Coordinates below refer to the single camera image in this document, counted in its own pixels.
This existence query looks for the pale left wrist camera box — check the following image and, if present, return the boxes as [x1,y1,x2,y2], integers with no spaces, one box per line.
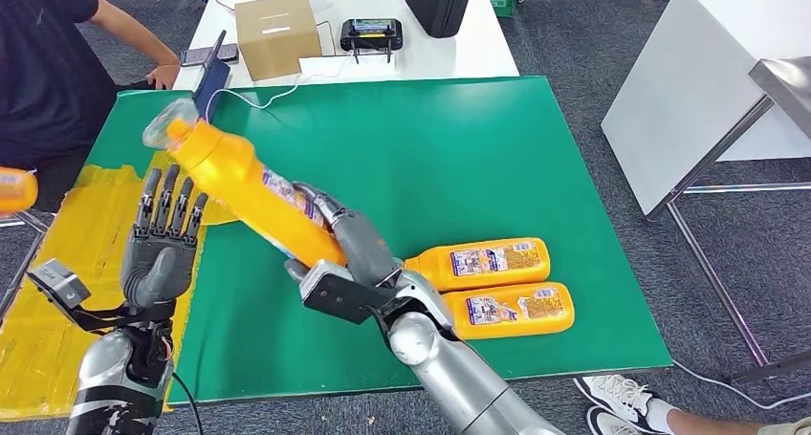
[26,259,91,312]

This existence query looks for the black carry case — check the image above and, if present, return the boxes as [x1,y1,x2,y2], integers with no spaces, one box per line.
[404,0,476,39]

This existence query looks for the dark smartphone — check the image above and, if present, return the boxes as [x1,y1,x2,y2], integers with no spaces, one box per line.
[180,43,240,67]

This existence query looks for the orange detergent bottle clear cap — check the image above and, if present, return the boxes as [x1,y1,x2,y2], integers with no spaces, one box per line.
[0,165,39,218]
[403,237,551,293]
[440,281,577,341]
[142,98,348,270]

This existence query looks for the white sneaker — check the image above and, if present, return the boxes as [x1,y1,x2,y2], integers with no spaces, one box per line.
[585,405,645,435]
[573,375,657,424]

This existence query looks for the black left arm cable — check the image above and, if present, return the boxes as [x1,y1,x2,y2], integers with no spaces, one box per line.
[170,371,204,435]

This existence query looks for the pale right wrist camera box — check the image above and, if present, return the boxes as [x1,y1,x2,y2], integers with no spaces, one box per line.
[298,259,406,326]

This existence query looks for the white table metal legs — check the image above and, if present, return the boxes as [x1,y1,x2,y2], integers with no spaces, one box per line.
[599,0,811,386]

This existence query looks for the brown cardboard box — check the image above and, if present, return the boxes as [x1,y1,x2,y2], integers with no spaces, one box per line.
[234,0,323,82]

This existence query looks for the stainless steel table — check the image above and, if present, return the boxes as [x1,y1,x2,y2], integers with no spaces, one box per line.
[747,58,811,141]

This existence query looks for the green work table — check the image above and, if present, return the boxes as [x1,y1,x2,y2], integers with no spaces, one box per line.
[83,75,673,404]

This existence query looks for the white floor cable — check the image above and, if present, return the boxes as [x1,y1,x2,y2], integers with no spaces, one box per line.
[669,359,811,414]

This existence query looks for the yellow tape patch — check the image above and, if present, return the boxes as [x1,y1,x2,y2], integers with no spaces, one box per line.
[0,150,237,421]

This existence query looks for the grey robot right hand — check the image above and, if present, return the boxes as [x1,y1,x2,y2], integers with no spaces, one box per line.
[283,182,404,288]

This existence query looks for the person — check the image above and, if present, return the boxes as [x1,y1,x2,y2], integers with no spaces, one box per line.
[0,0,183,215]

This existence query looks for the metal chair frame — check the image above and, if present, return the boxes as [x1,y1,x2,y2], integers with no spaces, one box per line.
[0,210,51,322]

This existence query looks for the person's leg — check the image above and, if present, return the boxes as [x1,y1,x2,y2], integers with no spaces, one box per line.
[643,399,811,435]

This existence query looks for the white charging cable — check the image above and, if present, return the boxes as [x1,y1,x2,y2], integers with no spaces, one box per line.
[206,54,354,114]

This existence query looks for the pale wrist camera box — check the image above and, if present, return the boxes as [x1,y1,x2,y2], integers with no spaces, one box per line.
[26,259,91,312]
[298,259,406,326]

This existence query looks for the black handheld controller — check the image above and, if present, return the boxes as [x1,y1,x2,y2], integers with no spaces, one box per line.
[339,18,405,65]

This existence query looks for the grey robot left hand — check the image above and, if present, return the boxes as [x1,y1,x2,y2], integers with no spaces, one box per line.
[120,163,210,310]

